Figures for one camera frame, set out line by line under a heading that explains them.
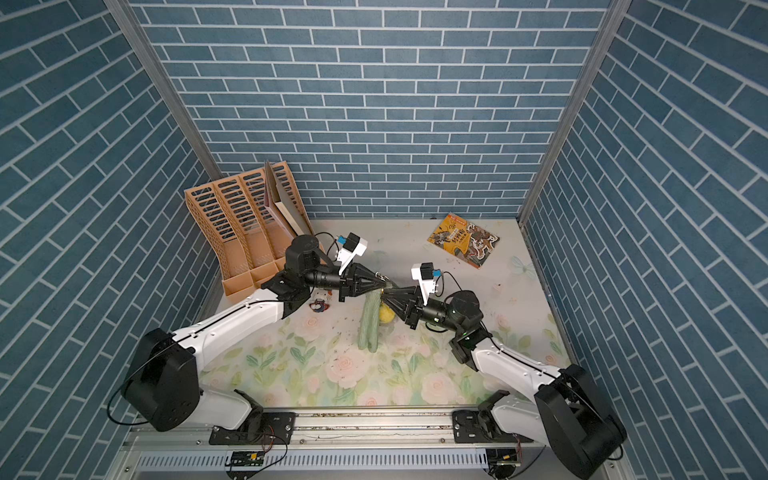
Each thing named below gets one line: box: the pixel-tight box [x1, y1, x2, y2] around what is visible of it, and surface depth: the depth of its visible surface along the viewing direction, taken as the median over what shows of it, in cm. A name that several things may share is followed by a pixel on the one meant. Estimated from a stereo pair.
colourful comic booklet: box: [427, 212, 500, 269], surface depth 115 cm
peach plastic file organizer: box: [185, 161, 316, 299], surface depth 104 cm
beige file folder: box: [266, 161, 306, 236], surface depth 91 cm
